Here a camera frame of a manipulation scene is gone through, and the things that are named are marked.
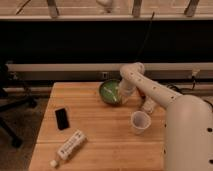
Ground thin black cable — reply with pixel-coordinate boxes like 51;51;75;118
134;11;156;64

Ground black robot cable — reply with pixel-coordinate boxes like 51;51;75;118
165;74;213;111

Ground green ceramic bowl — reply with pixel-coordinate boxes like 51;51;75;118
99;79;121;106

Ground black office chair base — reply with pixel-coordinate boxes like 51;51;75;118
0;61;38;149

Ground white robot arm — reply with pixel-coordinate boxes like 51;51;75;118
119;62;213;171

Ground red marker pen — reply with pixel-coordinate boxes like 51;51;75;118
139;90;146;99

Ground black smartphone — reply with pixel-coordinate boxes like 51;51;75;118
55;108;69;130

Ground white tube with cap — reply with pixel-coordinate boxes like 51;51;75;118
50;130;86;168

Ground white wall outlet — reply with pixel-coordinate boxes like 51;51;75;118
101;72;109;80

